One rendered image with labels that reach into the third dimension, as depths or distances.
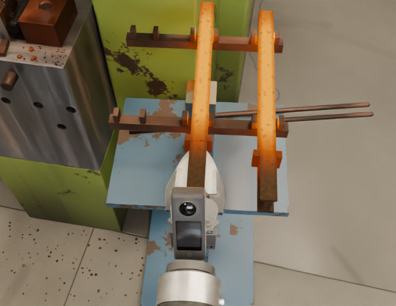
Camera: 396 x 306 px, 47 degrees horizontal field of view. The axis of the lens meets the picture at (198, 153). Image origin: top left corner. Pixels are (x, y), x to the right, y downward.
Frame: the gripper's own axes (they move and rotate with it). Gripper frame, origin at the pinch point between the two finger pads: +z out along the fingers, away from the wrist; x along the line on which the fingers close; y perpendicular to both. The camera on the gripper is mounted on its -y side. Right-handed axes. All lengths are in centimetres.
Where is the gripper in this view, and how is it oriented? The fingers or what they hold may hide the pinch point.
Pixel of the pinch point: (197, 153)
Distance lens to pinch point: 74.5
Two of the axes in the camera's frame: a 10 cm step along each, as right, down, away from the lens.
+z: 0.5, -8.4, 5.4
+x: 10.0, 0.5, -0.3
